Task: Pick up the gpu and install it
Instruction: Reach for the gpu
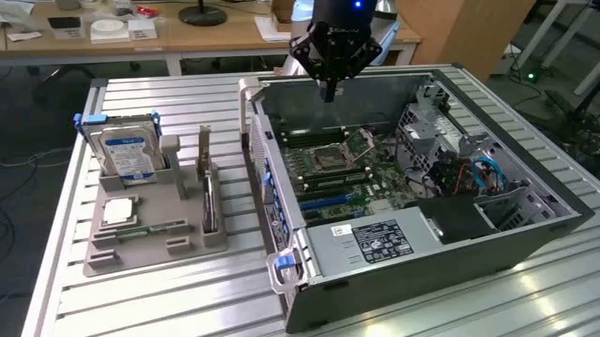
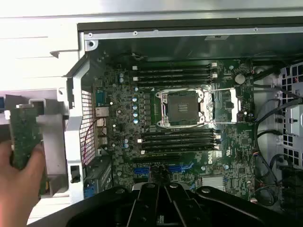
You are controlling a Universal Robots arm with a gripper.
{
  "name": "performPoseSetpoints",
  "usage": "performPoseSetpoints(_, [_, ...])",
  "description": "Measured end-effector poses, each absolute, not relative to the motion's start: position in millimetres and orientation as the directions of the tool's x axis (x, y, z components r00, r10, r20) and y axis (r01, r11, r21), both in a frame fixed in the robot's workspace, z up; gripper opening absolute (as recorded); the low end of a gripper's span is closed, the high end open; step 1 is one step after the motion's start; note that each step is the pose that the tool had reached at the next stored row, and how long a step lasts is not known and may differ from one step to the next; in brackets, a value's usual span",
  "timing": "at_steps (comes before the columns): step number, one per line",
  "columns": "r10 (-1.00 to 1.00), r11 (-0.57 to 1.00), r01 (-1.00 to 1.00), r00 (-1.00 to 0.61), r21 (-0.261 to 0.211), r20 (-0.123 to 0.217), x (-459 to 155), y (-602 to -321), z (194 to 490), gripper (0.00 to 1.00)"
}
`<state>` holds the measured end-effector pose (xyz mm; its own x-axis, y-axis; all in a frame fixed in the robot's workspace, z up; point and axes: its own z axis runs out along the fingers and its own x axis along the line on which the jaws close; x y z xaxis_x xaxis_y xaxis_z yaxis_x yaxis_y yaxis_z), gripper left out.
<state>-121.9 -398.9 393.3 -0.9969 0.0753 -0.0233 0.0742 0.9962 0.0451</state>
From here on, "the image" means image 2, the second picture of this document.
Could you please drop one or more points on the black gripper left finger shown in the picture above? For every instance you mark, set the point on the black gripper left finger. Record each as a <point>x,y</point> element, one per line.
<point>146,208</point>

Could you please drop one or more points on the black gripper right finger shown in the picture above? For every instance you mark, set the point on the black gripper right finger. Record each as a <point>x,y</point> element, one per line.
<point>180,208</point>

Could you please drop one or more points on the person's hand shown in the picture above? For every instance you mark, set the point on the person's hand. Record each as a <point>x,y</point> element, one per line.
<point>16,189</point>

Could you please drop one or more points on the blue expansion slot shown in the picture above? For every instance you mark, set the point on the blue expansion slot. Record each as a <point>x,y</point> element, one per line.
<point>141,171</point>

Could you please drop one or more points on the silver chipset heatsink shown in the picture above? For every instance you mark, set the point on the silver chipset heatsink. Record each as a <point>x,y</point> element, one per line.
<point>213,182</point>

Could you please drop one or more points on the black expansion slot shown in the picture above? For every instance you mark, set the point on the black expansion slot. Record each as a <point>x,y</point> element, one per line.
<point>156,159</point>

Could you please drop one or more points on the black RAM slot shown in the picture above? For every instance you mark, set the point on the black RAM slot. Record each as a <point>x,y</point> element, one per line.
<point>180,132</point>
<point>175,70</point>
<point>175,64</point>
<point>180,142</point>
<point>180,137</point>
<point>175,75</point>
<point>180,148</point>
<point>175,81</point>

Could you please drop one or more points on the blue rear port connector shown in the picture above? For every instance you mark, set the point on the blue rear port connector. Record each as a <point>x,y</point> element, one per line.
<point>89,192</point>

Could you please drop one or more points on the green motherboard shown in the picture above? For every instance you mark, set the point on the green motherboard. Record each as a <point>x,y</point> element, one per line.
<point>239,142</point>

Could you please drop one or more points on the CPU socket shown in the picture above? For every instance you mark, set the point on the CPU socket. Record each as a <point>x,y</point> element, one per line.
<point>182,107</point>

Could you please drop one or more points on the metal rear port block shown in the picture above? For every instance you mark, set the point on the metal rear port block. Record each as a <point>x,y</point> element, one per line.
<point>101,113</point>

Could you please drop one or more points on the black and silver PC case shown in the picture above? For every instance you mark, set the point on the black and silver PC case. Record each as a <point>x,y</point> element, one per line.
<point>74,123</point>

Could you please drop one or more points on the silver socket cover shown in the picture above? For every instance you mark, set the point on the silver socket cover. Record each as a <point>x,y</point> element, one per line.
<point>237,111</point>

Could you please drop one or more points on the black plastic shroud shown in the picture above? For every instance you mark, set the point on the black plastic shroud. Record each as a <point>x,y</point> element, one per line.
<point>293,189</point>

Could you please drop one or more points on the silver socket locking lever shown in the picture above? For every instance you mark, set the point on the silver socket locking lever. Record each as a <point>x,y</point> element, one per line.
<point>222,89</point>

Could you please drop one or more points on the round silver coin battery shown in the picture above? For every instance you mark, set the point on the round silver coin battery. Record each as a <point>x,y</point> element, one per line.
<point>239,79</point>

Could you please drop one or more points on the silver disk bay cage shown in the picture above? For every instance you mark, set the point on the silver disk bay cage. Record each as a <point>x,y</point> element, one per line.
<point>293,118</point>

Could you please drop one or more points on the hard disk with blue caddy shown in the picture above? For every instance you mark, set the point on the hard disk with blue caddy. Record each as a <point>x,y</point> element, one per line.
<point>2,104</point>

